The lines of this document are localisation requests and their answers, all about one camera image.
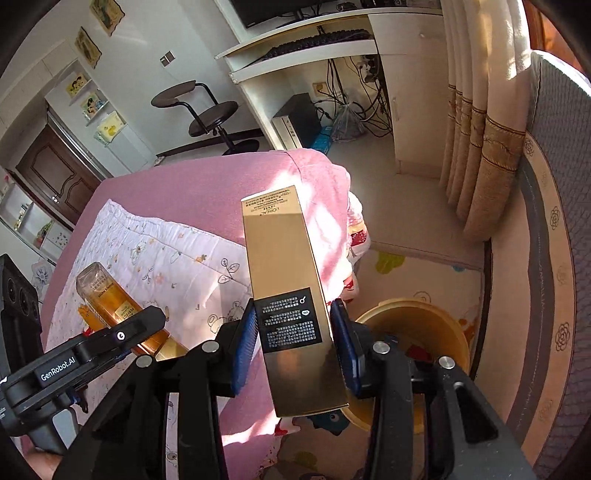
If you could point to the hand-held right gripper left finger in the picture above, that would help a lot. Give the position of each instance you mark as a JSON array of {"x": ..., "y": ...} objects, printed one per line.
[{"x": 244, "y": 350}]

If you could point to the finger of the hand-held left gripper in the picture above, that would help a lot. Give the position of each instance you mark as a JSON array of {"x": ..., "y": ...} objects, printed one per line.
[{"x": 134, "y": 327}]

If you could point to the clear plastic bag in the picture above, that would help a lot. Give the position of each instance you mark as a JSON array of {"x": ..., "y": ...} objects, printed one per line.
[{"x": 348, "y": 124}]

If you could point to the yellow plastic basin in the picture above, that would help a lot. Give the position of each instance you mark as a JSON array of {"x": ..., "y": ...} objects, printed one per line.
[{"x": 415, "y": 318}]

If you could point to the white wall shelf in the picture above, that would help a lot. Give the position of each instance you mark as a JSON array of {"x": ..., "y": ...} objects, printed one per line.
[{"x": 134, "y": 147}]

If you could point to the white cartoon print quilt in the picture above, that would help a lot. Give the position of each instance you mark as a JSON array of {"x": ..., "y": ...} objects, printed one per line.
[{"x": 175, "y": 249}]

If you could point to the black monitor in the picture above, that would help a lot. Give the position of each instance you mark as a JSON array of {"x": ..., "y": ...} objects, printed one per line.
[{"x": 268, "y": 9}]

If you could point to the black keyboard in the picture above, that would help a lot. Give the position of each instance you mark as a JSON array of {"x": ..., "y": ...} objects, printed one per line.
[{"x": 318, "y": 42}]

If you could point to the grey floral mattress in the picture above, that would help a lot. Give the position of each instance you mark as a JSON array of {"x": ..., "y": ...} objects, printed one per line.
[{"x": 554, "y": 230}]

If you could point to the white computer desk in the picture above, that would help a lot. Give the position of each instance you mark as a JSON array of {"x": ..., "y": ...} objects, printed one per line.
[{"x": 415, "y": 92}]

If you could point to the red and white printed blanket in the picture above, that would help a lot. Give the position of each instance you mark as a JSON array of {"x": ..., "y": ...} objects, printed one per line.
[{"x": 358, "y": 230}]

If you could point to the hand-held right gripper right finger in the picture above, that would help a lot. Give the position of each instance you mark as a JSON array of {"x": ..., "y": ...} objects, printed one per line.
[{"x": 344, "y": 353}]

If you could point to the pink bed sheet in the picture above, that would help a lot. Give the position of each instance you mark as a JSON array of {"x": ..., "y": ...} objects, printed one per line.
[{"x": 184, "y": 194}]

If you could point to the wall light switch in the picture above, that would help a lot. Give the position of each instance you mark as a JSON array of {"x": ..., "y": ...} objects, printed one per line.
[{"x": 167, "y": 59}]

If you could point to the cartoon floor play mat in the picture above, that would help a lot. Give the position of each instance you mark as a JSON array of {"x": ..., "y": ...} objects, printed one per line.
[{"x": 415, "y": 277}]

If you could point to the person's left hand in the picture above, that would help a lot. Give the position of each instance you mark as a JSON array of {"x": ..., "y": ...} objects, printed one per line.
[{"x": 41, "y": 466}]

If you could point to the gold cardboard box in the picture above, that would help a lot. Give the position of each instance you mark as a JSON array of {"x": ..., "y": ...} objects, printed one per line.
[{"x": 286, "y": 258}]

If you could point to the blue box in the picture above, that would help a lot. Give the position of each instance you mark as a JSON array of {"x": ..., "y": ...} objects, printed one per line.
[{"x": 322, "y": 138}]

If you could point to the white open cabinet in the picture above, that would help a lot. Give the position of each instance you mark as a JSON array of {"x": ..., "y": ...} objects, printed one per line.
[{"x": 23, "y": 221}]

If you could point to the framed wall picture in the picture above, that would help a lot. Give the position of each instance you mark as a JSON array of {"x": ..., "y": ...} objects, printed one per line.
[
  {"x": 88, "y": 46},
  {"x": 105, "y": 14}
]

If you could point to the dark printed cloth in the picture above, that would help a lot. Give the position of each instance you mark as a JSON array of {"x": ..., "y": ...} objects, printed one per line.
[{"x": 323, "y": 424}]

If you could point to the brown wooden door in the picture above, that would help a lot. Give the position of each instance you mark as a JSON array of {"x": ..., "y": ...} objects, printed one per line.
[{"x": 55, "y": 170}]

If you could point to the wall socket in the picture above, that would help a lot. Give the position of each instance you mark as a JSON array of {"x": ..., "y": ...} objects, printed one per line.
[{"x": 318, "y": 87}]

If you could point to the amber glass bottle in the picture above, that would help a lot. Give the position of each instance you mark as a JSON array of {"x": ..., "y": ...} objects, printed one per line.
[{"x": 104, "y": 295}]

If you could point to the beige curtain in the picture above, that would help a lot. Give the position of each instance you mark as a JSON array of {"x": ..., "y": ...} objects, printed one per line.
[{"x": 489, "y": 138}]

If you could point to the black and white computer tower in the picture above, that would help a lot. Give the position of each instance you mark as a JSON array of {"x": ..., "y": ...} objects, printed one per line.
[{"x": 300, "y": 115}]

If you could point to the black swivel chair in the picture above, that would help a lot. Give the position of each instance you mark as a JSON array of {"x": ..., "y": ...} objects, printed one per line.
[{"x": 217, "y": 113}]

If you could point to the power strip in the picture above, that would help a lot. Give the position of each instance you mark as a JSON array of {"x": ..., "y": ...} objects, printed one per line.
[{"x": 368, "y": 69}]

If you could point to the yellow picture book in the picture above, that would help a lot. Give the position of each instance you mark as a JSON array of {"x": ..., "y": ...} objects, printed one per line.
[{"x": 111, "y": 128}]

